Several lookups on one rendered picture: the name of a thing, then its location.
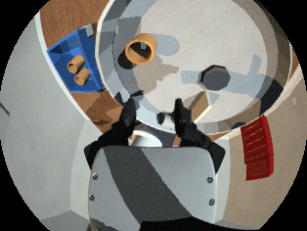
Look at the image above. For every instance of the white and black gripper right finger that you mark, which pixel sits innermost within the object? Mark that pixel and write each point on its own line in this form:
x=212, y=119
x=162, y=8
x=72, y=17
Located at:
x=193, y=137

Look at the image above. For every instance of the bronze cylinder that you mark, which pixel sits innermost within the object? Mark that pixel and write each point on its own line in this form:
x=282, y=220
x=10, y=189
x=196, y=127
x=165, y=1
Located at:
x=75, y=64
x=135, y=55
x=82, y=76

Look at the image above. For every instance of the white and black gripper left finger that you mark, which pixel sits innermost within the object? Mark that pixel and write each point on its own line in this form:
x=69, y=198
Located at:
x=115, y=136

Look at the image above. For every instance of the blue plastic crate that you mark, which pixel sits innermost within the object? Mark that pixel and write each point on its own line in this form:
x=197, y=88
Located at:
x=62, y=54

